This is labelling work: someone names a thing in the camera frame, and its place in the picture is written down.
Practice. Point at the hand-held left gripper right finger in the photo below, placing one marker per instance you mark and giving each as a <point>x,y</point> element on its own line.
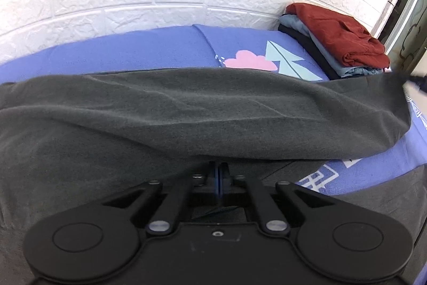
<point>227,180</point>

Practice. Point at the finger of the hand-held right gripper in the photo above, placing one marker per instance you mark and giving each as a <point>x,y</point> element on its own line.
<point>417,79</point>

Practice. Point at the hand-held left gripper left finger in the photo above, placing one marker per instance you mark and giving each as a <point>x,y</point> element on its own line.
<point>209,180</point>

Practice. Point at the dark grey pants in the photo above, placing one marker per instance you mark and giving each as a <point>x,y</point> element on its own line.
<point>186,118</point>

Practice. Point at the folded black garment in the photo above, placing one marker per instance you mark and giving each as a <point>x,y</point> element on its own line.
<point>312,49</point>

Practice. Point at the blue printed bed sheet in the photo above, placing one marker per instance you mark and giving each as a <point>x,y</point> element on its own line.
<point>140,44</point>

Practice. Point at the glass door with dark frame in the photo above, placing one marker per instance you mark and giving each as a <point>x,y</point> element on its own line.
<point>408,4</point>

